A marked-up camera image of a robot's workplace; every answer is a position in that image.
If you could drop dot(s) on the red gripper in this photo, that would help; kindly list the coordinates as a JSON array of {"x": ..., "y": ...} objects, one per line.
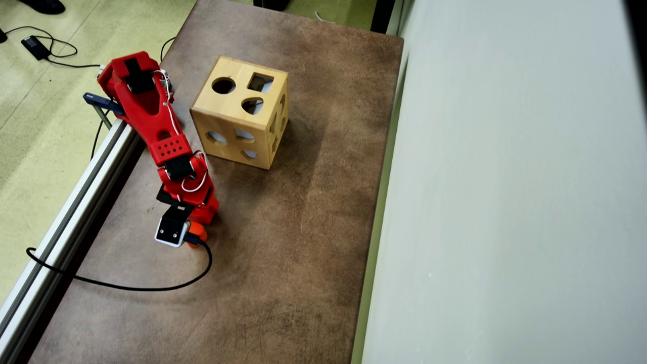
[{"x": 207, "y": 214}]

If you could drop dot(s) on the red robot arm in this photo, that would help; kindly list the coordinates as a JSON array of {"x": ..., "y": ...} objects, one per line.
[{"x": 146, "y": 106}]

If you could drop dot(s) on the wooden shape sorter box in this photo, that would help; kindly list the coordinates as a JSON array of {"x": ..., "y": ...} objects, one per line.
[{"x": 222, "y": 108}]

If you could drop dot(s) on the orange rounded triangle block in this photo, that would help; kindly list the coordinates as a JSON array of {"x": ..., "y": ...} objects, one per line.
[{"x": 198, "y": 231}]

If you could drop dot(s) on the brown mat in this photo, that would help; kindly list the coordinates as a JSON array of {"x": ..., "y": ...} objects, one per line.
[{"x": 303, "y": 227}]

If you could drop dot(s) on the blue clamp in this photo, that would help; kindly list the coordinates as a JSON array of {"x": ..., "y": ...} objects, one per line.
[{"x": 101, "y": 101}]

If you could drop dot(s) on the black furniture base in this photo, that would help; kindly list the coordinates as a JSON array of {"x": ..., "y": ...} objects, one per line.
[{"x": 273, "y": 4}]

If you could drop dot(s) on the black power adapter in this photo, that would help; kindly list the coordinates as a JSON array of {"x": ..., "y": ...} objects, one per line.
[{"x": 35, "y": 46}]

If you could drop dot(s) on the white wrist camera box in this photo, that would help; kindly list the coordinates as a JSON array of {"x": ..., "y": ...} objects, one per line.
[{"x": 171, "y": 232}]

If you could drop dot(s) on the aluminium profile rail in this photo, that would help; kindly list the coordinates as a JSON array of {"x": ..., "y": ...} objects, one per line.
[{"x": 65, "y": 222}]

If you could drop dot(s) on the dark vertical post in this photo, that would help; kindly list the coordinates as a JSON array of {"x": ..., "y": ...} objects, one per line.
[{"x": 381, "y": 15}]

